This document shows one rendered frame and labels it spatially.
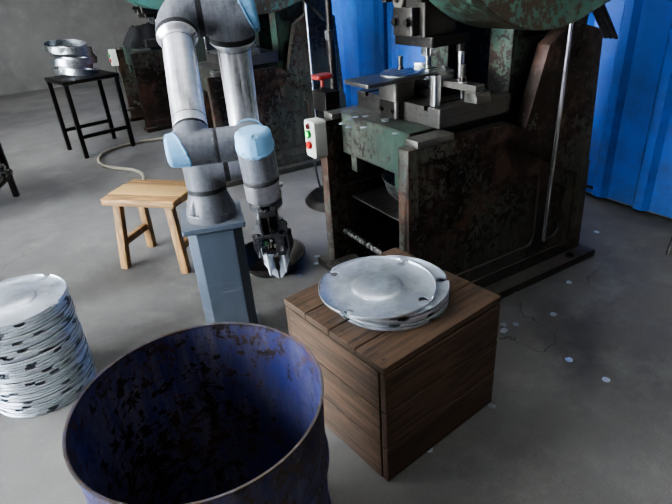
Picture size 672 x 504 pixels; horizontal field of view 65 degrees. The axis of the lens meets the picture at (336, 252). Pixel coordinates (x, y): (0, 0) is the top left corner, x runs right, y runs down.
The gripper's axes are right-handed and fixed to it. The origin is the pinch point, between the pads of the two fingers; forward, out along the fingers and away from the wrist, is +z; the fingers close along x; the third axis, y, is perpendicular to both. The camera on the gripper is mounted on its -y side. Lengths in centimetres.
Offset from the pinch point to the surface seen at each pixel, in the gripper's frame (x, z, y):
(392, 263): 29.4, 9.7, -9.3
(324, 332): 8.2, 13.6, 8.7
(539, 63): 91, -24, -58
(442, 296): 37.3, 9.5, 8.1
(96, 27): -201, 20, -676
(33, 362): -72, 27, -16
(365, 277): 21.0, 8.3, -3.2
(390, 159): 40, -2, -51
